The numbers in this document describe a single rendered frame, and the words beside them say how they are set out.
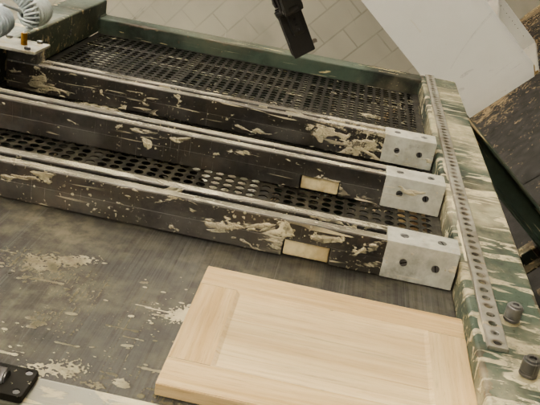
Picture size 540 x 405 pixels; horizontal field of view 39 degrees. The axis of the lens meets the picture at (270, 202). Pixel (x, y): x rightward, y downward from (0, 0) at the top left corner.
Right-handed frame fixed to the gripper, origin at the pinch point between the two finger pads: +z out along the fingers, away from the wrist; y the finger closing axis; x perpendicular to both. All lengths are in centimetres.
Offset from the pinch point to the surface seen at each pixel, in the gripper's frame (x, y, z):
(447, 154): -33, 45, 74
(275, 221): 12.7, 10.3, 36.9
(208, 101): 12, 74, 48
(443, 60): -137, 291, 230
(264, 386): 24.5, -26.5, 28.3
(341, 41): -121, 452, 283
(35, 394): 47, -26, 11
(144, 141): 29, 52, 37
